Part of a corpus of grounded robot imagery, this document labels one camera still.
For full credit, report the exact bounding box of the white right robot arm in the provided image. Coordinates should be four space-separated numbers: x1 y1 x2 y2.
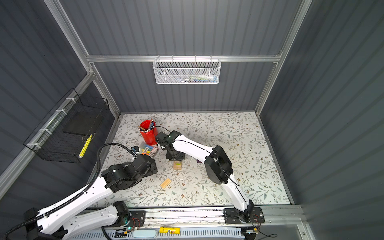
155 131 265 225

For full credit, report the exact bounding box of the red pen cup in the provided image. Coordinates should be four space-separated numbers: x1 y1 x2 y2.
139 119 158 146

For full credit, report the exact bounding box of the wood block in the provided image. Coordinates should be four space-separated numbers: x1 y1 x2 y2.
160 178 172 190
173 161 182 170

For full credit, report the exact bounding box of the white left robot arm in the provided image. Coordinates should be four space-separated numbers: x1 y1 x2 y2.
3 145 158 240

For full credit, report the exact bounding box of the white wire mesh basket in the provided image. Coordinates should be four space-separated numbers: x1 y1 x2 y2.
153 59 222 85

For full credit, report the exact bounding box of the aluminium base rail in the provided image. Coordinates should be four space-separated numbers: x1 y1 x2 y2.
130 205 308 228

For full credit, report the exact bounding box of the black wire basket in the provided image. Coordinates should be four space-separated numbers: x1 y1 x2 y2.
24 91 110 164

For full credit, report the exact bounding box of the yellow highlighter in basket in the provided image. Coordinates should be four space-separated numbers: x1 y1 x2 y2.
79 135 93 159

